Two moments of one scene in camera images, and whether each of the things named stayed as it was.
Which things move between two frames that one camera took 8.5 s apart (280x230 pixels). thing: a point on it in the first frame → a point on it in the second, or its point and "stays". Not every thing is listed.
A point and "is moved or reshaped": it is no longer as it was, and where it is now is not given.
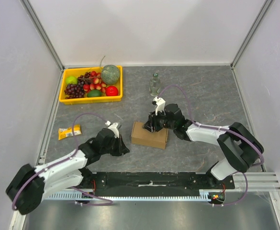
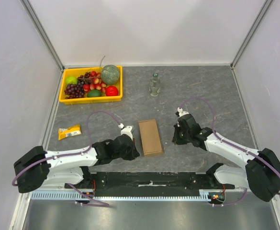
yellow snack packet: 63,132 stays
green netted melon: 110,74 stays
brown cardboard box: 141,136 is moved or reshaped
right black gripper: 155,122 → 178,133
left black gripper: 122,149 → 134,153
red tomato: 111,91 stays
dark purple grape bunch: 74,90 stays
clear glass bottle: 154,85 stays
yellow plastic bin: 80,72 stays
